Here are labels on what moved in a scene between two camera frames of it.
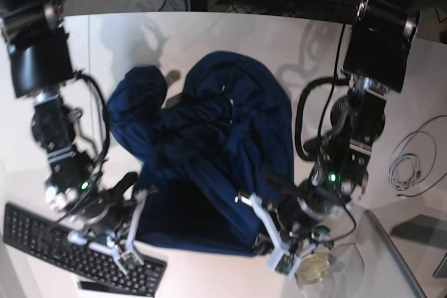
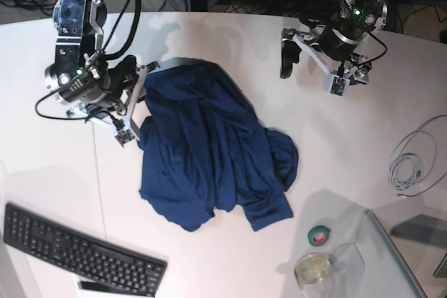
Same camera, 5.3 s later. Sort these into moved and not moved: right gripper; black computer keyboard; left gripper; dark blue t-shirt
Moved: right gripper; dark blue t-shirt; left gripper
Not moved: black computer keyboard
